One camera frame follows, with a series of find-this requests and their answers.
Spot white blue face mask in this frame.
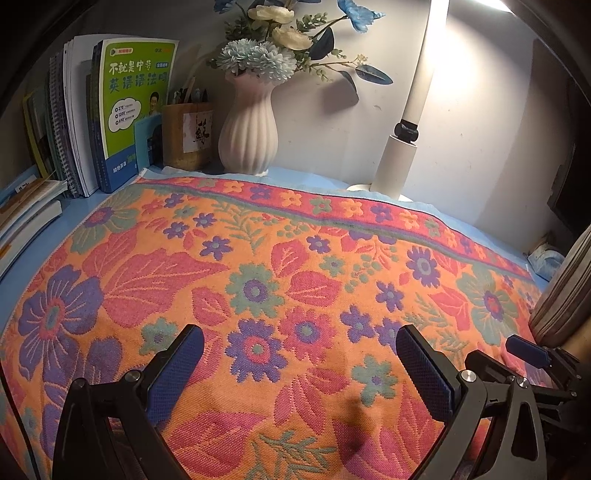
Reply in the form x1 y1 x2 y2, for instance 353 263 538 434
526 244 566 280

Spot blue white artificial flowers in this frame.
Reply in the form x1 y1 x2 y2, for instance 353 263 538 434
208 0 394 100

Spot bunch of pens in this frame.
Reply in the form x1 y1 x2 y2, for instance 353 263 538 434
173 76 211 104

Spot grey zip pencil case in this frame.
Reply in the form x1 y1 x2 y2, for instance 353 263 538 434
529 222 591 347

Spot dark monitor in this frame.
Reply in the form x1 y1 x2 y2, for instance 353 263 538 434
547 138 591 236

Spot yellow green book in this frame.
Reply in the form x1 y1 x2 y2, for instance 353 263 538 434
22 90 58 181

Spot white blue book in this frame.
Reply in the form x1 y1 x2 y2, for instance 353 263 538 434
0 200 63 278

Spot white desk lamp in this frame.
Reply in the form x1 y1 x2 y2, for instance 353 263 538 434
346 0 513 201

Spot light blue card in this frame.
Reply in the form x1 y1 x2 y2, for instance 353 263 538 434
134 114 164 174

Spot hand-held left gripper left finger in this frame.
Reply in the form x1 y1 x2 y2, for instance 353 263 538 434
53 324 205 480

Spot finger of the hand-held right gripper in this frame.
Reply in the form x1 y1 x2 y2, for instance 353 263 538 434
505 336 580 393
464 350 513 383

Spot grey spiral notebook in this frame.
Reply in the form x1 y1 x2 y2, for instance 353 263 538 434
46 51 77 195

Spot white ribbed vase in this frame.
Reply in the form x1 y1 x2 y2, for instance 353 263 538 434
218 74 279 175

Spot floral quilted mat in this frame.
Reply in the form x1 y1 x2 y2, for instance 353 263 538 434
0 175 555 480

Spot cream cover book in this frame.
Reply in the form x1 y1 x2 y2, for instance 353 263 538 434
0 178 68 232

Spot wooden pen holder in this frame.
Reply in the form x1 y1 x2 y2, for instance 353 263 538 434
161 102 214 174

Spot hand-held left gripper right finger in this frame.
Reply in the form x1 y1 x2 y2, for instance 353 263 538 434
396 324 548 480

